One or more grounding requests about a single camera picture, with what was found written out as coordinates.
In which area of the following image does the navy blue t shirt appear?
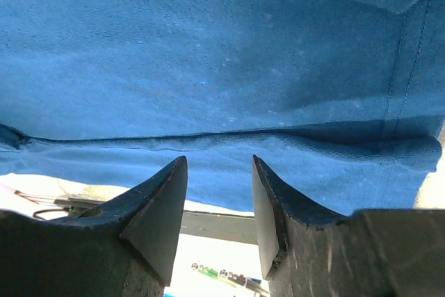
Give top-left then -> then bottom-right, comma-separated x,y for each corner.
1,0 -> 444,215

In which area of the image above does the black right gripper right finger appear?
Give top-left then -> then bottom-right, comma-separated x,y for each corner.
252,156 -> 444,296

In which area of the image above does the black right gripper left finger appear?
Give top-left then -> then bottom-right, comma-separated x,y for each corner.
1,156 -> 188,296

